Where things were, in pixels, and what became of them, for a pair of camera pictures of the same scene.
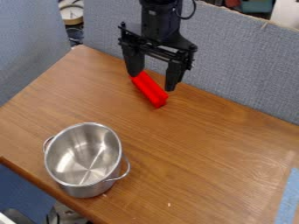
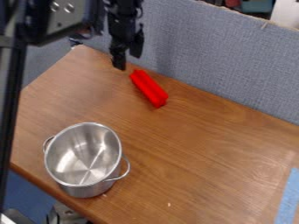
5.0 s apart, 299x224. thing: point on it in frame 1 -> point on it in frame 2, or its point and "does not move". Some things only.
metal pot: x=84 y=159 does not move
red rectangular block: x=149 y=88 does not move
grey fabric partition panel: x=245 y=61 does not move
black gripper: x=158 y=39 -> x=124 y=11
